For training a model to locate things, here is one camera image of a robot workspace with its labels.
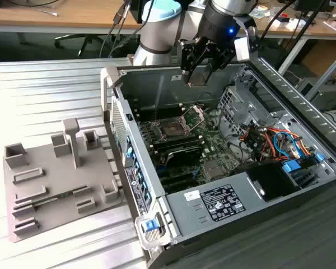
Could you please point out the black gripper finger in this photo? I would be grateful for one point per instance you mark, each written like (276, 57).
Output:
(224, 57)
(189, 56)

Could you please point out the silver CPU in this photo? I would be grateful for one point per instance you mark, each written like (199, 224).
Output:
(198, 79)

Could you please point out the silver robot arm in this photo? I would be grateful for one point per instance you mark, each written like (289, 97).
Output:
(156, 36)

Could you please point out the CPU socket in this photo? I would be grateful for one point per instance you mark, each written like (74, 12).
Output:
(172, 129)

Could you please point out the black RAM slot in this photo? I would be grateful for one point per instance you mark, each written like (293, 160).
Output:
(179, 139)
(182, 144)

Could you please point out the black expansion slot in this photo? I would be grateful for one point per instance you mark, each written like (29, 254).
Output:
(177, 175)
(182, 184)

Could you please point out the perforated metal drive cage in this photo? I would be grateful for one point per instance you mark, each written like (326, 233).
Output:
(250, 107)

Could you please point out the grey PC case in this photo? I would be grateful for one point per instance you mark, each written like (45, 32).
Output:
(128, 84)

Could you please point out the small white box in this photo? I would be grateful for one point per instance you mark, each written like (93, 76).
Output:
(292, 25)

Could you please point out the green motherboard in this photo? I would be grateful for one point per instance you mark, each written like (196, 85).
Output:
(215, 145)

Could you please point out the brown cardboard box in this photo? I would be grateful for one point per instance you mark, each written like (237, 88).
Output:
(322, 56)

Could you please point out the black graphics card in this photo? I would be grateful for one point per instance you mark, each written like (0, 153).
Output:
(182, 157)

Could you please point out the wooden desk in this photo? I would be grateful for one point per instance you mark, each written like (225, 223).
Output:
(72, 14)
(322, 30)

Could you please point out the black office chair base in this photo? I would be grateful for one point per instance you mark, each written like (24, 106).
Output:
(86, 37)

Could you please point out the grey computer tower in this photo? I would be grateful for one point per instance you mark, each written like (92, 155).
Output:
(330, 96)

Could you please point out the small cardboard box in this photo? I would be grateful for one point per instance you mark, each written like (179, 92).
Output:
(334, 25)

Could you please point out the blue disk carrier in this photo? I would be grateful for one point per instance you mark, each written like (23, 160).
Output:
(290, 167)

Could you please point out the small blue clip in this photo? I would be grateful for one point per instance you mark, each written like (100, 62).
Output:
(319, 157)

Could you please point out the small white sticker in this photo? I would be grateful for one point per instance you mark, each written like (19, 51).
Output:
(191, 195)

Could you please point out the black serial label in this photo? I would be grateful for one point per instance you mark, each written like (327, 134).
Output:
(134, 187)

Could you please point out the black rating label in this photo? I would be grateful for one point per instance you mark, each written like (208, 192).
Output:
(222, 203)

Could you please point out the grey power supply unit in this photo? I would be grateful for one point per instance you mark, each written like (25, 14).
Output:
(190, 213)

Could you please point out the grey parts rack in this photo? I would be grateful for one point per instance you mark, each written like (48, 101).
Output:
(61, 179)

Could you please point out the green RAM stick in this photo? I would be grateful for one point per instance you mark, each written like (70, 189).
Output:
(49, 199)

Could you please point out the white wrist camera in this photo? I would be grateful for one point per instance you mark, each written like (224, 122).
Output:
(241, 50)

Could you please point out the white wall label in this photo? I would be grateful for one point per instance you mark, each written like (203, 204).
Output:
(177, 77)

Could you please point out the black plastic air duct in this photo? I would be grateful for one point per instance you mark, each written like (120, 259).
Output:
(268, 179)

